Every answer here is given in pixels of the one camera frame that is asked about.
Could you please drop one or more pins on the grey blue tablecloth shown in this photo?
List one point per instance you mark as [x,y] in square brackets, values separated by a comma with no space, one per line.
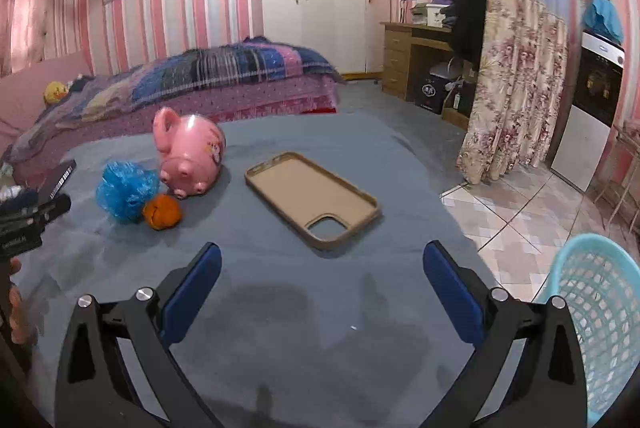
[300,298]

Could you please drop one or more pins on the pink pillow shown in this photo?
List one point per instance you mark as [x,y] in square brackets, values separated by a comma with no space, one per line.
[35,93]

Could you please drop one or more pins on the plaid blanket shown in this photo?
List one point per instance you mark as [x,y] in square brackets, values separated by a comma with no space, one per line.
[200,78]

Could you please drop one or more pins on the beige phone case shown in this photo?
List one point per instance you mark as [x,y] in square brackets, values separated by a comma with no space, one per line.
[312,198]

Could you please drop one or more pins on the dark hanging cloth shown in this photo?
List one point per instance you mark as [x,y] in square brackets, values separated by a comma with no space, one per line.
[470,8]

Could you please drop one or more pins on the black bag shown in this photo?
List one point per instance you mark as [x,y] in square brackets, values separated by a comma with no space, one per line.
[435,90]

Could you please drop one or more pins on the orange round toy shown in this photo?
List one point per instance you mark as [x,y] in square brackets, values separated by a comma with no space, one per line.
[162,210]

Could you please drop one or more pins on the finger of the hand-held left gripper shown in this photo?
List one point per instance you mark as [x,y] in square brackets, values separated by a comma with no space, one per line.
[52,208]

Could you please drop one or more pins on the person's left hand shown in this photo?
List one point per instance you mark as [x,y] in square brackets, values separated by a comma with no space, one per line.
[20,313]

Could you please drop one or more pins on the pink piggy bank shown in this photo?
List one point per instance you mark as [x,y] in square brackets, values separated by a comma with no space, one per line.
[192,153]

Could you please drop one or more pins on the light blue plastic basket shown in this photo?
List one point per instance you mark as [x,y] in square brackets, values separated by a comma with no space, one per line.
[600,308]

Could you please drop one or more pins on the blue cloth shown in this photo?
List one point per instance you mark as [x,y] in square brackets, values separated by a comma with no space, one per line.
[602,20]

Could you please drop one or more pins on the white black standing appliance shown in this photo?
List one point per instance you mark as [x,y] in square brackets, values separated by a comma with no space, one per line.
[590,108]

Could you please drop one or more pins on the black box with white label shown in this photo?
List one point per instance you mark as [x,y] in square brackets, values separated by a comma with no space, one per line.
[56,180]

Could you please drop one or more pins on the wooden desk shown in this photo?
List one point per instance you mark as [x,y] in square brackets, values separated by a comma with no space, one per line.
[400,53]

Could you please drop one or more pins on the floral curtain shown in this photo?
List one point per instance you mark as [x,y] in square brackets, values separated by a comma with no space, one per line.
[510,83]

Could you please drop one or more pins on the crumpled blue plastic bag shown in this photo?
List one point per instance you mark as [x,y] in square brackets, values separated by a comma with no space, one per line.
[125,190]

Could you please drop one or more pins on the rack with pink cloth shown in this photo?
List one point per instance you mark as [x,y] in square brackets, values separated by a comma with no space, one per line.
[625,168]

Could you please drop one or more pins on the yellow plush toy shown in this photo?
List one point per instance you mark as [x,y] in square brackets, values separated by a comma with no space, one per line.
[55,93]

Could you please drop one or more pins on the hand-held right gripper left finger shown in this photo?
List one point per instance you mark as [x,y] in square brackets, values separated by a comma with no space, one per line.
[192,298]

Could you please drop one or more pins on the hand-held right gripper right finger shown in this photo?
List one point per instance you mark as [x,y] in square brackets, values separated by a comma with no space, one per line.
[452,295]

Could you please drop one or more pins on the white printer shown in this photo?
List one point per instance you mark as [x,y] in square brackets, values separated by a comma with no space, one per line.
[429,14]

